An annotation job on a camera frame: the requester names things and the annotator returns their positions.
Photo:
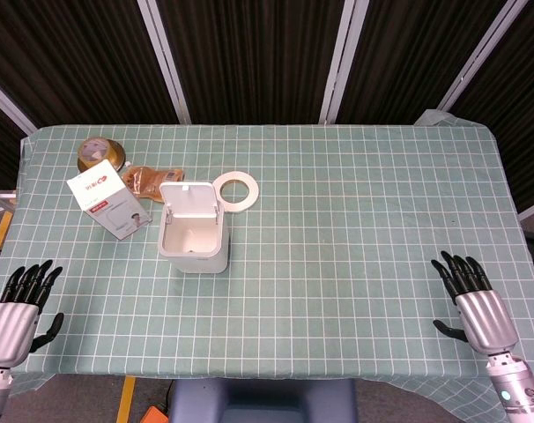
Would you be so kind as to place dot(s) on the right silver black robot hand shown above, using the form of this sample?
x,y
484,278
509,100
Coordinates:
x,y
485,319

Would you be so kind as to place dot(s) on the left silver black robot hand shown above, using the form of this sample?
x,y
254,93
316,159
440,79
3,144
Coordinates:
x,y
11,319

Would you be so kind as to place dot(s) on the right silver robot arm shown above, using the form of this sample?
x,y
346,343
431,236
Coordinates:
x,y
513,383

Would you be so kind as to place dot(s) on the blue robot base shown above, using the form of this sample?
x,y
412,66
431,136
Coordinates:
x,y
262,401

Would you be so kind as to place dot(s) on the white open-lid bin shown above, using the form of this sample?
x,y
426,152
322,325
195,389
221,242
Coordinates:
x,y
193,225

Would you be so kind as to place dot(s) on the white red carton box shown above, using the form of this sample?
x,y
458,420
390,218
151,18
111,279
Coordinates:
x,y
107,200

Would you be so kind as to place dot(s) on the orange floor object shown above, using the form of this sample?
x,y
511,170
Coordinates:
x,y
156,415

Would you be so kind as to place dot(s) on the brown plastic snack bag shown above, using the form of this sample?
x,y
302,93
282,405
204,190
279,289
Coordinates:
x,y
150,180

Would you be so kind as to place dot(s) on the green checkered tablecloth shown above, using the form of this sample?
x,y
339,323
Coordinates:
x,y
267,251

